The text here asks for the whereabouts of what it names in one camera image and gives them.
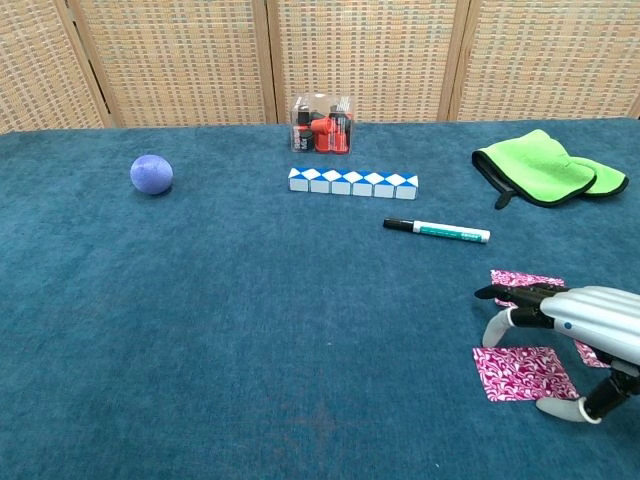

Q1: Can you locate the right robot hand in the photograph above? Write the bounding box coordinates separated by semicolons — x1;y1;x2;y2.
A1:
473;283;640;425

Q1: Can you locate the pink patterned card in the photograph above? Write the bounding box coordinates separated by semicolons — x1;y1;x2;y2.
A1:
490;269;566;307
574;339;612;370
472;346;580;403

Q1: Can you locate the green microfiber cloth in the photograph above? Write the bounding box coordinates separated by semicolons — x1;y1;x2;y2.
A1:
471;129;630;210

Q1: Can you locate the white marker with black cap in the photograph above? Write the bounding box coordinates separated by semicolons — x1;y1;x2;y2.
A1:
382;217;492;246

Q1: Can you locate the blue white snake puzzle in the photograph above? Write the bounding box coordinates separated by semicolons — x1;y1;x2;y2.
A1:
287;166;419;201

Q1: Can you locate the clear box of red-black parts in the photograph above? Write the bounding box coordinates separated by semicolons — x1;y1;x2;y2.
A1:
290;92;355;155

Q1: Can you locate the woven wooden folding screen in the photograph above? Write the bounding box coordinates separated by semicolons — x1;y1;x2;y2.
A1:
0;0;640;135

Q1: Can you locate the purple ball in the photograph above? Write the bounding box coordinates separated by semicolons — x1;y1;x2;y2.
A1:
129;153;175;196

